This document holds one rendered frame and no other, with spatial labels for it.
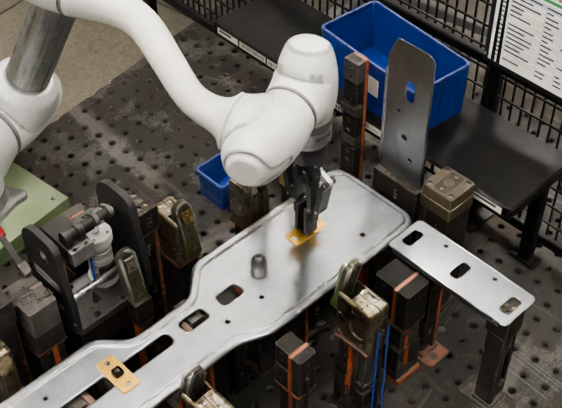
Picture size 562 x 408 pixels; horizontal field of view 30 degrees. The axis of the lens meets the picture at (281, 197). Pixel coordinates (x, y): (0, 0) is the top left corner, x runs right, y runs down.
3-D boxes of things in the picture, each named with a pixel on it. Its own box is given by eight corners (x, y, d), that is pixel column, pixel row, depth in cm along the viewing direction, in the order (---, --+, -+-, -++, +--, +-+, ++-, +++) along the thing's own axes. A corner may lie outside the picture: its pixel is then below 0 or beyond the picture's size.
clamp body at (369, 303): (360, 437, 210) (370, 330, 185) (319, 401, 216) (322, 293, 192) (391, 410, 214) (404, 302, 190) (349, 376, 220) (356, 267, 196)
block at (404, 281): (395, 393, 217) (406, 307, 197) (356, 361, 223) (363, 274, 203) (426, 366, 222) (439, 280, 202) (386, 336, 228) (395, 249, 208)
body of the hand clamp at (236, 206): (253, 306, 234) (249, 194, 209) (232, 289, 237) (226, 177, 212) (273, 292, 237) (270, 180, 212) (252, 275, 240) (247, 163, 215)
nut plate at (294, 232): (297, 247, 203) (297, 242, 202) (283, 237, 205) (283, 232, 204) (327, 225, 207) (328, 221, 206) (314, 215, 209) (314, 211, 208)
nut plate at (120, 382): (141, 382, 183) (140, 378, 183) (124, 395, 182) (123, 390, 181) (111, 354, 188) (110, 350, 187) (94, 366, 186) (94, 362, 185)
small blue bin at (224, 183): (222, 215, 254) (221, 189, 248) (196, 194, 259) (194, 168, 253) (256, 193, 259) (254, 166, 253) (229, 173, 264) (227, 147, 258)
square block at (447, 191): (434, 318, 231) (452, 202, 206) (406, 298, 235) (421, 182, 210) (457, 298, 235) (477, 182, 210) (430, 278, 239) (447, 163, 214)
